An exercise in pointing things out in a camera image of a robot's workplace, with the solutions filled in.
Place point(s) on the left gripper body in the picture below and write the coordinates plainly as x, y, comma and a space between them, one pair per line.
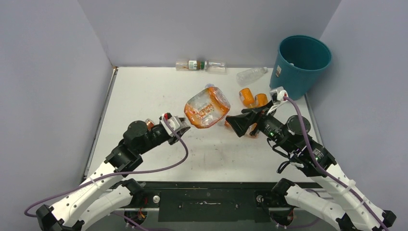
156, 136

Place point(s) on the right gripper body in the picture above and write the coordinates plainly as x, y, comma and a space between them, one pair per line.
269, 126

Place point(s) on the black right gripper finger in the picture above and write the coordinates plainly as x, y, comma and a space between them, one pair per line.
263, 110
244, 124

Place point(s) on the large orange label bottle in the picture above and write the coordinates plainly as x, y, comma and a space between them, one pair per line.
207, 107

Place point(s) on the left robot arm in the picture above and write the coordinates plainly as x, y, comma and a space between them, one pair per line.
106, 189

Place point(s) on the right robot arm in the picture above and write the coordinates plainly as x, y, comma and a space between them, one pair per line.
349, 209

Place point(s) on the teal plastic bin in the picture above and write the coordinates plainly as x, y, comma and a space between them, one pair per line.
301, 60

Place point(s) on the small orange juice bottle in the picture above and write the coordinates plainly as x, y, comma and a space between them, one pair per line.
247, 98
261, 100

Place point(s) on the clear crushed bottle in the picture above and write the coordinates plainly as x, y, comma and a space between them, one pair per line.
250, 76

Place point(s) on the clear bottle green label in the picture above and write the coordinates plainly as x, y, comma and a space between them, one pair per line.
190, 65

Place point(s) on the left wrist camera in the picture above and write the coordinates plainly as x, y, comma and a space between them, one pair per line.
167, 120

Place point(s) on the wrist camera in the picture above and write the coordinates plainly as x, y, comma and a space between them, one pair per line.
167, 120
278, 95

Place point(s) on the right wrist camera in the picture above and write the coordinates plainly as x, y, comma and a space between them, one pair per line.
278, 95

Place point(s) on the clear bottle at wall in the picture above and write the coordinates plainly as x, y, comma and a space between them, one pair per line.
215, 66

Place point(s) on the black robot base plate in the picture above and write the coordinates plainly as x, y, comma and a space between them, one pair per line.
209, 201

